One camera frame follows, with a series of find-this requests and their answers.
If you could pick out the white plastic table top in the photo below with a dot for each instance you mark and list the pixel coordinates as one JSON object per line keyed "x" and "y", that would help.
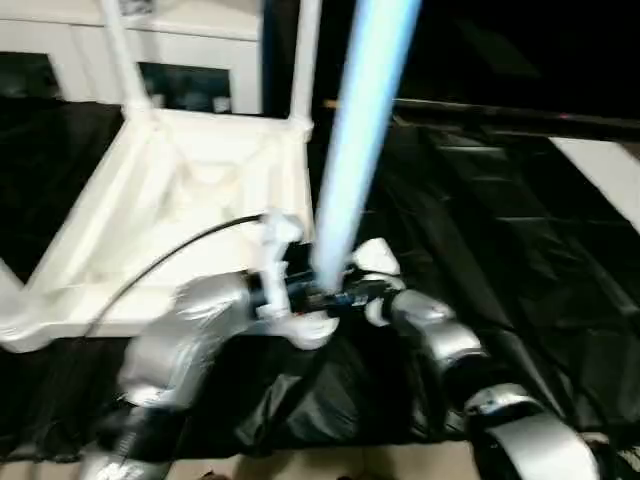
{"x": 150, "y": 200}

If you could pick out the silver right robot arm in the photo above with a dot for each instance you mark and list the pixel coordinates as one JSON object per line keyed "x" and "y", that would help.
{"x": 450, "y": 340}

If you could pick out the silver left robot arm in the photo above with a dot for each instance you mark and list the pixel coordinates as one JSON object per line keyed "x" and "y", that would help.
{"x": 170, "y": 340}

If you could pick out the black table mat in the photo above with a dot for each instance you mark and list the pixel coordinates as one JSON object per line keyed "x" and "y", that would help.
{"x": 500, "y": 250}

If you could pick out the small tan label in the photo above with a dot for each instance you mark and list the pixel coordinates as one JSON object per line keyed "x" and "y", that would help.
{"x": 329, "y": 104}

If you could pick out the blue curtain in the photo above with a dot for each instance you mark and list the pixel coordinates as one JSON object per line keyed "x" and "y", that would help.
{"x": 268, "y": 55}

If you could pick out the white glass-door cabinet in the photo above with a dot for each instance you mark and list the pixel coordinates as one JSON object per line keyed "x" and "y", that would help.
{"x": 200, "y": 45}

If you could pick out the white flat board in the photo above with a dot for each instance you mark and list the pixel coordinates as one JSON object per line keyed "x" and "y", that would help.
{"x": 605, "y": 170}

